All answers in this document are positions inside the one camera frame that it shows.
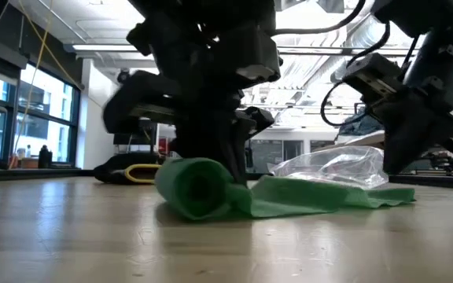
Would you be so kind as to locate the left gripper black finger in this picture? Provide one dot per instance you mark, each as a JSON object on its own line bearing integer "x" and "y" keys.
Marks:
{"x": 199, "y": 137}
{"x": 240, "y": 145}

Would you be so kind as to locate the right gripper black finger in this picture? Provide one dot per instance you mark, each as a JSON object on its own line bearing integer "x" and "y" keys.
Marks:
{"x": 395, "y": 151}
{"x": 419, "y": 147}

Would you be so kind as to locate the clear plastic bag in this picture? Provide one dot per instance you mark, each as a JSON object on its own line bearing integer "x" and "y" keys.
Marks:
{"x": 328, "y": 165}

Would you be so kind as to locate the green elastic bandage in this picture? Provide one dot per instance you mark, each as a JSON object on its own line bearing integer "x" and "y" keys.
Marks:
{"x": 289, "y": 196}

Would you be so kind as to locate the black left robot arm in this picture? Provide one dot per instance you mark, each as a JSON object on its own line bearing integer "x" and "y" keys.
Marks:
{"x": 195, "y": 15}

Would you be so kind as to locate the wooden workbench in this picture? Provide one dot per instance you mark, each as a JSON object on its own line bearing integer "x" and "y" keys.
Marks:
{"x": 360, "y": 140}

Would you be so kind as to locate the blue cloth pile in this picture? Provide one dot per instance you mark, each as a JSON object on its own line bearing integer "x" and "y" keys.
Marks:
{"x": 362, "y": 126}

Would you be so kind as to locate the large black monitor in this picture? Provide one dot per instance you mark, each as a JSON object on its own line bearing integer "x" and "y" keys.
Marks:
{"x": 132, "y": 139}

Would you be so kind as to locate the black ceiling spotlight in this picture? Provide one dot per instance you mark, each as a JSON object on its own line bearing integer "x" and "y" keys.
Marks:
{"x": 124, "y": 77}

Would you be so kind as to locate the black bag with yellow loop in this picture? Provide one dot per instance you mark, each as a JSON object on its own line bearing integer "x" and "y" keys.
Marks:
{"x": 112, "y": 173}

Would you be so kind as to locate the long ceiling light strip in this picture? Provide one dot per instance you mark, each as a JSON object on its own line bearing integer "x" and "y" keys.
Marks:
{"x": 104, "y": 47}

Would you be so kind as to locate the black bottle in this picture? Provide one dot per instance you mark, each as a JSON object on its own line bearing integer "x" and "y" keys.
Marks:
{"x": 45, "y": 159}

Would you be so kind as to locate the large glass window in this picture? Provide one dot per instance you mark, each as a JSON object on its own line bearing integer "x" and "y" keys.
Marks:
{"x": 34, "y": 133}

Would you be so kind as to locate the silver air duct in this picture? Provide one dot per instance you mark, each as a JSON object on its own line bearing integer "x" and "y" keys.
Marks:
{"x": 362, "y": 35}

